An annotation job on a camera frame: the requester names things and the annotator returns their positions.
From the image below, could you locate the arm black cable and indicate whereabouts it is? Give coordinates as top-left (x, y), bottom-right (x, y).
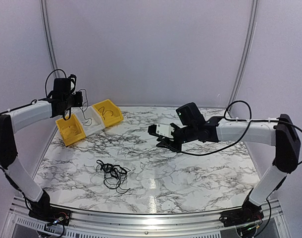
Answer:
top-left (165, 100), bottom-right (302, 166)
top-left (44, 68), bottom-right (72, 121)

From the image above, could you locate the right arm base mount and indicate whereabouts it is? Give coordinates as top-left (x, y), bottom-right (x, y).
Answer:
top-left (219, 204), bottom-right (264, 227)

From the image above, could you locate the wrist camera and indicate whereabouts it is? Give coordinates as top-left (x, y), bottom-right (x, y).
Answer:
top-left (67, 74), bottom-right (77, 94)
top-left (148, 123), bottom-right (180, 139)

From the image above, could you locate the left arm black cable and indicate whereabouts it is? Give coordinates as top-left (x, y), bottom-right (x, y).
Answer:
top-left (44, 68), bottom-right (72, 121)

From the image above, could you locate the aluminium front rail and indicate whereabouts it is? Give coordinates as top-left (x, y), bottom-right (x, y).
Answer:
top-left (1, 197), bottom-right (291, 238)

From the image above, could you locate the yellow bin near left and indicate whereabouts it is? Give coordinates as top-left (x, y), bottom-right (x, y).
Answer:
top-left (55, 114), bottom-right (86, 146)

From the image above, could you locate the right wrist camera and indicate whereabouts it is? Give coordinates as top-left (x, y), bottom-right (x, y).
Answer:
top-left (148, 123), bottom-right (180, 139)

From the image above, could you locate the right corner aluminium post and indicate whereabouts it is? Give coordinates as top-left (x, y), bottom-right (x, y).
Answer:
top-left (228, 0), bottom-right (259, 104)

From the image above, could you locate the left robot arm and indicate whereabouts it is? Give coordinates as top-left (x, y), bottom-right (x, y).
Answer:
top-left (0, 74), bottom-right (83, 221)

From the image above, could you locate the left corner aluminium post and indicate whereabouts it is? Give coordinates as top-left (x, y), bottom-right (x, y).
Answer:
top-left (40, 0), bottom-right (58, 70)

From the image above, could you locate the purple cable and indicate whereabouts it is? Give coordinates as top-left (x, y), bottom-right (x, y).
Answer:
top-left (99, 106), bottom-right (116, 119)

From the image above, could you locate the yellow bin far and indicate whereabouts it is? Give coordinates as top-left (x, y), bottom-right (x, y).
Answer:
top-left (92, 99), bottom-right (123, 127)

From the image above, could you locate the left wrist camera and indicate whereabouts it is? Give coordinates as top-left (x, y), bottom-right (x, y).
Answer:
top-left (67, 74), bottom-right (77, 94)

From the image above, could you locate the corner aluminium post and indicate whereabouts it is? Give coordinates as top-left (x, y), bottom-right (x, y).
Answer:
top-left (228, 0), bottom-right (259, 104)
top-left (40, 0), bottom-right (58, 70)

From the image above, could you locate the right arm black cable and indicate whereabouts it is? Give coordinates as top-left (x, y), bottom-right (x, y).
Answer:
top-left (165, 100), bottom-right (302, 166)

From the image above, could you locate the black tangled cable bundle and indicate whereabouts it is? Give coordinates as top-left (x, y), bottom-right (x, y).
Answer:
top-left (95, 160), bottom-right (132, 195)

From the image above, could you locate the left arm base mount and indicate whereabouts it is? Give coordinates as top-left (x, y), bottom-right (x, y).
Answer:
top-left (28, 206), bottom-right (71, 226)

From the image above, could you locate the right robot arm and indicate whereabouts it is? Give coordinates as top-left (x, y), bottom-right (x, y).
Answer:
top-left (148, 102), bottom-right (301, 222)

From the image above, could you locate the white bin middle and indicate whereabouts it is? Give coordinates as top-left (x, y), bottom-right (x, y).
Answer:
top-left (75, 106), bottom-right (105, 137)

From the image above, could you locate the yellow bin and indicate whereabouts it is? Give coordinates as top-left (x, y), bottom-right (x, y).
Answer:
top-left (92, 99), bottom-right (123, 127)
top-left (55, 114), bottom-right (86, 146)

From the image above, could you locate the thin black cable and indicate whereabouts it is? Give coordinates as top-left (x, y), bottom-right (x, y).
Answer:
top-left (78, 88), bottom-right (93, 126)

